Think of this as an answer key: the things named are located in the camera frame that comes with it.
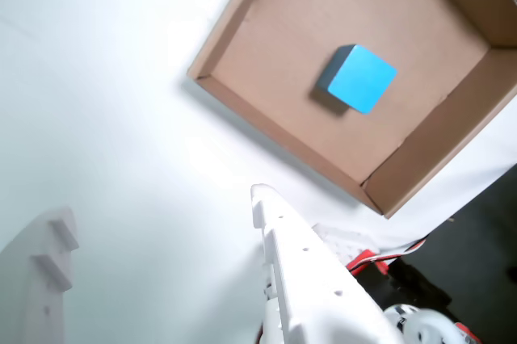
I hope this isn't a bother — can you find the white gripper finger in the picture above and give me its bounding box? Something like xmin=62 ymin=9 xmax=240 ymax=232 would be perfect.
xmin=250 ymin=182 xmax=406 ymax=344
xmin=0 ymin=207 xmax=81 ymax=344

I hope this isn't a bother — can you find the blue cube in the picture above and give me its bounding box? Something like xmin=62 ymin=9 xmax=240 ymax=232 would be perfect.
xmin=313 ymin=43 xmax=399 ymax=116

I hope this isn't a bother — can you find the red base clamp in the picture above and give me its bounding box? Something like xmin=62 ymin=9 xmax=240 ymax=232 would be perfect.
xmin=345 ymin=248 xmax=389 ymax=277

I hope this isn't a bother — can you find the brown cardboard box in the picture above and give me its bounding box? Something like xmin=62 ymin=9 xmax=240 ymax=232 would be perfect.
xmin=186 ymin=0 xmax=517 ymax=220

